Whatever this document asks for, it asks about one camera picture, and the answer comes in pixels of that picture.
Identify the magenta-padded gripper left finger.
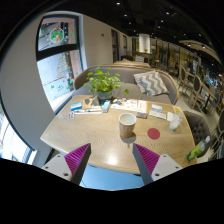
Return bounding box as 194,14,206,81
41,143,92,185

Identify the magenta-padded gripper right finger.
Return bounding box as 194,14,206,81
132,143,184,186

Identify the clear green-labelled drink bottle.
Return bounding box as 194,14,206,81
185,135,212,163

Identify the flat round red coaster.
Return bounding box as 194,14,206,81
147,127,161,140

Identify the brown and white cup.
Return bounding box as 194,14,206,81
118,112,138,139

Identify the clear plastic cup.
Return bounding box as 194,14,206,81
168,112,184,132

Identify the blue and white card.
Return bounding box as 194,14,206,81
69,101,83,112

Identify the grey tufted armchair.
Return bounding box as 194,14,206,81
182,110,212,158

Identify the grey standing table card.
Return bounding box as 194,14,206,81
83,96,101,110

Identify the small blue box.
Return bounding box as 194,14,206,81
101,99,112,113

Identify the grey chevron cushion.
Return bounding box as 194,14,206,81
133,70,170,97

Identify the green potted plant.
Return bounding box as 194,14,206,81
83,67,130,101

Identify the dark-framed decorated window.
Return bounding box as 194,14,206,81
35,14,84,113

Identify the group of dining chairs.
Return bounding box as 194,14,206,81
178,64,224,161

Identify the grey curved sofa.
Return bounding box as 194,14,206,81
71,64,180,105

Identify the group of ceiling lights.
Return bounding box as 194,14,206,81
114,1,208,49

